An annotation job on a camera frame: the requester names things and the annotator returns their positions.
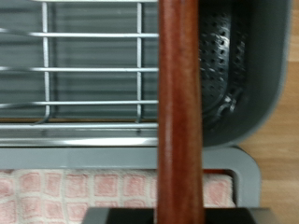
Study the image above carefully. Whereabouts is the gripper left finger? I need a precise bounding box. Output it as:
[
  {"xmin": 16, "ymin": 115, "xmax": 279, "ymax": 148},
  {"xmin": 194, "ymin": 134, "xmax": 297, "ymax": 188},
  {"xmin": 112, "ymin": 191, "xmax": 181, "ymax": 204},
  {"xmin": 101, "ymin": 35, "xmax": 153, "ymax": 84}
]
[{"xmin": 82, "ymin": 206, "xmax": 157, "ymax": 224}]

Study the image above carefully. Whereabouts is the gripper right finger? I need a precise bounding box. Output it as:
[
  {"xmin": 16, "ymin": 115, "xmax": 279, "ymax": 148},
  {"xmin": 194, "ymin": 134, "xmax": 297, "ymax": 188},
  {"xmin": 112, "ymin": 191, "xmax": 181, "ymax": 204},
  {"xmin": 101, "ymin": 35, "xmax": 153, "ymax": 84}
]
[{"xmin": 204, "ymin": 207, "xmax": 279, "ymax": 224}]

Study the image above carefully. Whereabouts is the brown wooden spoon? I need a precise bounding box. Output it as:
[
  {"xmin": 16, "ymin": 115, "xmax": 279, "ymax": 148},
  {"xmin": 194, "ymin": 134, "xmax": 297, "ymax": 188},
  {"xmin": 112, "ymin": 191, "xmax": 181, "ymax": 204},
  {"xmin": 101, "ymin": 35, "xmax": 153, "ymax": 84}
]
[{"xmin": 157, "ymin": 0, "xmax": 206, "ymax": 224}]

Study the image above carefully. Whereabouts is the pink checkered dish towel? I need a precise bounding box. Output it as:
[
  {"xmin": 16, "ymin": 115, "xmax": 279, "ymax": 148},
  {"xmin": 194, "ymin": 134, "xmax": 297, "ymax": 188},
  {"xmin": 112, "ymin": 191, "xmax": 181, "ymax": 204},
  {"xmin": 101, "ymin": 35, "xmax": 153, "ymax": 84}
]
[{"xmin": 0, "ymin": 168, "xmax": 236, "ymax": 224}]

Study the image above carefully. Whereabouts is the dish drying rack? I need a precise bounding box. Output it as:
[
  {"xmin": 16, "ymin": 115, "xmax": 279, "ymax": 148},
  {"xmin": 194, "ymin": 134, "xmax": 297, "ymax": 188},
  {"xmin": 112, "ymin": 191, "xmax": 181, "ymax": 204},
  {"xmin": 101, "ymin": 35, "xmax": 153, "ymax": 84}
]
[{"xmin": 0, "ymin": 3, "xmax": 160, "ymax": 120}]

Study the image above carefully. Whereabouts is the grey plastic crate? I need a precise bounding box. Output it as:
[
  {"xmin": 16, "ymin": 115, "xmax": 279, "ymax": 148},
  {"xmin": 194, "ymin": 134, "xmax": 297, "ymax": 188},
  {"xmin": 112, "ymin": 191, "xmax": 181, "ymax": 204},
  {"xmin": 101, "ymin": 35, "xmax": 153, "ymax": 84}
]
[{"xmin": 0, "ymin": 145, "xmax": 263, "ymax": 209}]

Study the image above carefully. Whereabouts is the dark grey cutlery holder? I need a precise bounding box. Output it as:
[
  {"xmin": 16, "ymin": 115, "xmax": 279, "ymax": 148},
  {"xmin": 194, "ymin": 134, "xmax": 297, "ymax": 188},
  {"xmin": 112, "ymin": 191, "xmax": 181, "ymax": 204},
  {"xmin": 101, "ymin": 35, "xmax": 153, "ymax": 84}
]
[{"xmin": 198, "ymin": 0, "xmax": 293, "ymax": 149}]

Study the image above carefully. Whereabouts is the metal wire dish rack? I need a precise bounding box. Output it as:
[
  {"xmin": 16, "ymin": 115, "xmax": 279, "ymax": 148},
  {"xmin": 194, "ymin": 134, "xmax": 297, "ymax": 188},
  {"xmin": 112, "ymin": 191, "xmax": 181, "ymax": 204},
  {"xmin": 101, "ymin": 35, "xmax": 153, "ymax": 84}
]
[{"xmin": 0, "ymin": 0, "xmax": 160, "ymax": 147}]

